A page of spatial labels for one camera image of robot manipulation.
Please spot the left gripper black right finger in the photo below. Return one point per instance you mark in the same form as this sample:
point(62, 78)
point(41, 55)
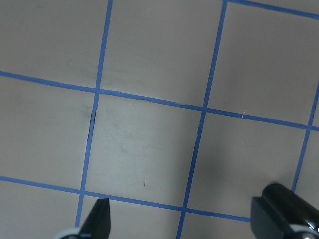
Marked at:
point(265, 223)

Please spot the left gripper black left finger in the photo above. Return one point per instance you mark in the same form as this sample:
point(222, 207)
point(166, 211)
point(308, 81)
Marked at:
point(98, 223)

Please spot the dark glass wine bottle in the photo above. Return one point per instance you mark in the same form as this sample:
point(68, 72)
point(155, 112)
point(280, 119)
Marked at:
point(291, 207)

